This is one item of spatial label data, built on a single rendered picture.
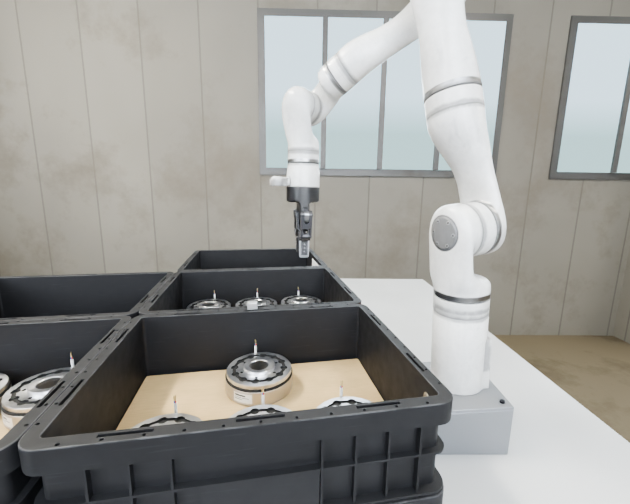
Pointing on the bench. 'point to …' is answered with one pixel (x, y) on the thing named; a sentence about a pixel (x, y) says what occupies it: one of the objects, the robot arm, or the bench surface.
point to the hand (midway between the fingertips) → (302, 248)
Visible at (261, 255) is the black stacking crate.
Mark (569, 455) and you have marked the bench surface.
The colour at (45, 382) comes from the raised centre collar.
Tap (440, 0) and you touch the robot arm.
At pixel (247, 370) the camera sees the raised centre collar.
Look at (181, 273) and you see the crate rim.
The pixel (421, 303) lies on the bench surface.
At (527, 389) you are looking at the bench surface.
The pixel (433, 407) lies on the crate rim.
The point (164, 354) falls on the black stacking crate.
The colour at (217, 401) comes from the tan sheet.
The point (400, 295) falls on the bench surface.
